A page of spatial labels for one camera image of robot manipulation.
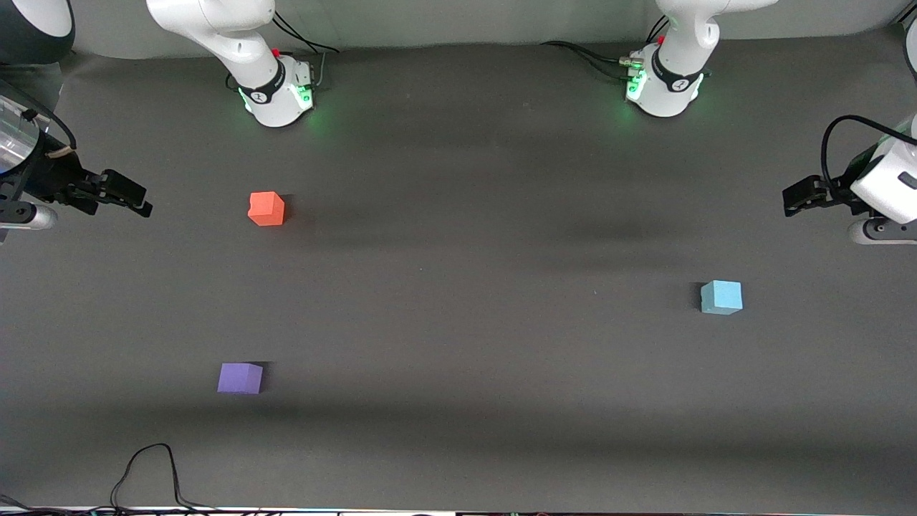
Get blue foam block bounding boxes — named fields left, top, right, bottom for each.
left=700, top=280, right=744, bottom=315

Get orange foam block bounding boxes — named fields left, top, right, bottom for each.
left=248, top=191, right=286, bottom=227

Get purple foam block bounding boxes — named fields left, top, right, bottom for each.
left=217, top=363, right=264, bottom=395

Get dark grey table mat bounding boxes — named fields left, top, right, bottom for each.
left=0, top=25, right=917, bottom=514

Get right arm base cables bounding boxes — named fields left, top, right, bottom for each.
left=271, top=10, right=342, bottom=91

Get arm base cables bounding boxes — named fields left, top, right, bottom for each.
left=540, top=14, right=671, bottom=84
left=271, top=10, right=342, bottom=91

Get thin black cable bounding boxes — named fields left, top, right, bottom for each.
left=110, top=443, right=216, bottom=514
left=0, top=493, right=112, bottom=516

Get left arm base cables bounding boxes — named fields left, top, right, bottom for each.
left=540, top=14, right=671, bottom=84

